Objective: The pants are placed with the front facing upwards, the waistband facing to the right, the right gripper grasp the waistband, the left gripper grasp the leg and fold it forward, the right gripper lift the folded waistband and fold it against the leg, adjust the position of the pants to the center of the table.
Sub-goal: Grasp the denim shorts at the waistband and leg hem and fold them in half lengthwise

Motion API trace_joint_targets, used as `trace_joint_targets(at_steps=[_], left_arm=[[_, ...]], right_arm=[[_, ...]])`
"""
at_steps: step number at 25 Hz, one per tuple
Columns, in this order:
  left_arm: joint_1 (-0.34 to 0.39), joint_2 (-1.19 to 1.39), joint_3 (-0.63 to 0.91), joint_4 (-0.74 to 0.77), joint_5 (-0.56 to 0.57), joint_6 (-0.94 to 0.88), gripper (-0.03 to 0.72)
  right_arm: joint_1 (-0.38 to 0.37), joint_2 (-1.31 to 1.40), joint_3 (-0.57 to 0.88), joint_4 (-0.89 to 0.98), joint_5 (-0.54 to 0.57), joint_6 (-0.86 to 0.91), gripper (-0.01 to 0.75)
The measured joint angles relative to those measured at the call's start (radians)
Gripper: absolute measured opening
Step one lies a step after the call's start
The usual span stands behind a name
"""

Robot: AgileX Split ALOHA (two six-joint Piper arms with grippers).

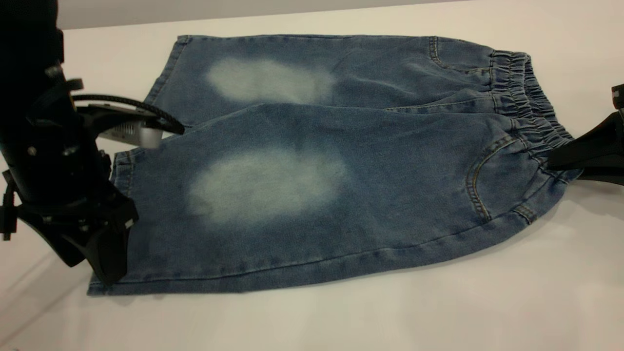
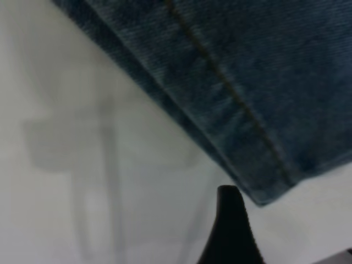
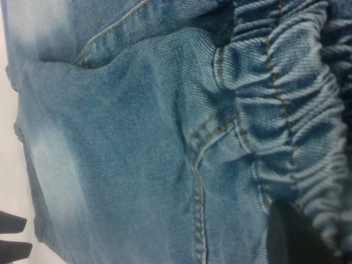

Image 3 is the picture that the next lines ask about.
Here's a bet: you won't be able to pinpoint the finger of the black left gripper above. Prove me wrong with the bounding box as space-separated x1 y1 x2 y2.
0 211 28 235
0 239 33 264

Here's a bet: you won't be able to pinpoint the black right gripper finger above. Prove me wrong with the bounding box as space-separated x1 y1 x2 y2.
268 202 343 264

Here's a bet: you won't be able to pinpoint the blue denim pants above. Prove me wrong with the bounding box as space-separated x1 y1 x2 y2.
0 0 352 264

